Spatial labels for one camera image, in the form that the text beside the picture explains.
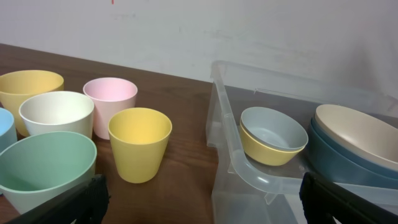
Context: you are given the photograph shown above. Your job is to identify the small grey-blue bowl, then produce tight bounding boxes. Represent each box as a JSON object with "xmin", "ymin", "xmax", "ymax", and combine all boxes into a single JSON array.
[{"xmin": 240, "ymin": 106, "xmax": 308, "ymax": 151}]

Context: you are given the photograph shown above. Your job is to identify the yellow cup far left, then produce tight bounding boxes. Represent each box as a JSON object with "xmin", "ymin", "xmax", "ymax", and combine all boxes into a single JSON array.
[{"xmin": 1, "ymin": 70, "xmax": 64, "ymax": 137}]

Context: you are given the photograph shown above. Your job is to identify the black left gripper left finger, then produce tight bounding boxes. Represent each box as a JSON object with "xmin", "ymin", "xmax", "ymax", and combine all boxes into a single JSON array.
[{"xmin": 7, "ymin": 174, "xmax": 109, "ymax": 224}]

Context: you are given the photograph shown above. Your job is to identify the pink cup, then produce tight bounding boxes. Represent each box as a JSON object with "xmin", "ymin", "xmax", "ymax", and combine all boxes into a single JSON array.
[{"xmin": 83, "ymin": 77, "xmax": 138, "ymax": 140}]

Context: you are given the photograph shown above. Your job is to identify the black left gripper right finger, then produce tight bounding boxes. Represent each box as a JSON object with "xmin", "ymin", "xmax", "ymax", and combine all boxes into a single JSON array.
[{"xmin": 299, "ymin": 172, "xmax": 397, "ymax": 224}]

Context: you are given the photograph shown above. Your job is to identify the light blue cup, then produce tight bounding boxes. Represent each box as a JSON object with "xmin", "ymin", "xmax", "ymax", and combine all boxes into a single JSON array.
[{"xmin": 0, "ymin": 108, "xmax": 17, "ymax": 152}]

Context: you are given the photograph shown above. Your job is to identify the green cup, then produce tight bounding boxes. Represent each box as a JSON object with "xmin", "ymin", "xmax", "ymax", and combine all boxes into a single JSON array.
[{"xmin": 1, "ymin": 131, "xmax": 97, "ymax": 214}]

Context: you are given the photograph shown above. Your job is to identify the white cup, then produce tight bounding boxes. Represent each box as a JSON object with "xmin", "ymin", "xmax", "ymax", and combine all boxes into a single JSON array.
[{"xmin": 19, "ymin": 91, "xmax": 95, "ymax": 139}]

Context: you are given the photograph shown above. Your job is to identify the large dark blue bowl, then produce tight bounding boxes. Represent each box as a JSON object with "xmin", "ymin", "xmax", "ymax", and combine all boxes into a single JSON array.
[{"xmin": 306, "ymin": 124, "xmax": 397, "ymax": 190}]

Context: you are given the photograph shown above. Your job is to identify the large beige bowl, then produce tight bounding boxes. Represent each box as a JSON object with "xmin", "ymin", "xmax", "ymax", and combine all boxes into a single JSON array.
[{"xmin": 315, "ymin": 105, "xmax": 397, "ymax": 171}]

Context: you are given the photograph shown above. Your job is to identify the clear plastic storage box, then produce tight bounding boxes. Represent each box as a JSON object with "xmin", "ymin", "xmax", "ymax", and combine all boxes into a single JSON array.
[{"xmin": 206, "ymin": 61, "xmax": 397, "ymax": 223}]

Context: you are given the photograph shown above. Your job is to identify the small yellow bowl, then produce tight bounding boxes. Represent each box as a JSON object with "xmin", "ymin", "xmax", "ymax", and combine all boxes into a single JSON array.
[{"xmin": 239, "ymin": 124, "xmax": 305, "ymax": 166}]

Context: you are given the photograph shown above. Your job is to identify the yellow cup near box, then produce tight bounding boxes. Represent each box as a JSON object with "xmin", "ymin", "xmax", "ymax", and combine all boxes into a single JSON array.
[{"xmin": 108, "ymin": 108, "xmax": 172, "ymax": 184}]

